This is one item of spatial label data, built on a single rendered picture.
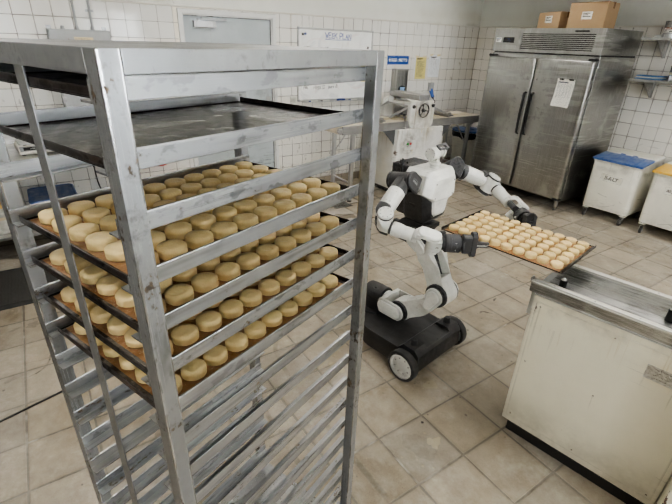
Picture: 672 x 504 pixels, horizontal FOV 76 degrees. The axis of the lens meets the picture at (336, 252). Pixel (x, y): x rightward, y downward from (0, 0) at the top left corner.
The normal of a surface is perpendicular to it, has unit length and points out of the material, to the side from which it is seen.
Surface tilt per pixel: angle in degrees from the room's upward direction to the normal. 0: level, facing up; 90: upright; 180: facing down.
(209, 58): 90
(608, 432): 90
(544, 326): 90
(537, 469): 0
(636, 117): 90
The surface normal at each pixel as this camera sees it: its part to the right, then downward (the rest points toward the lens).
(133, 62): 0.81, 0.29
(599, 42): -0.84, 0.22
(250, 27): 0.55, 0.39
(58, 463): 0.04, -0.90
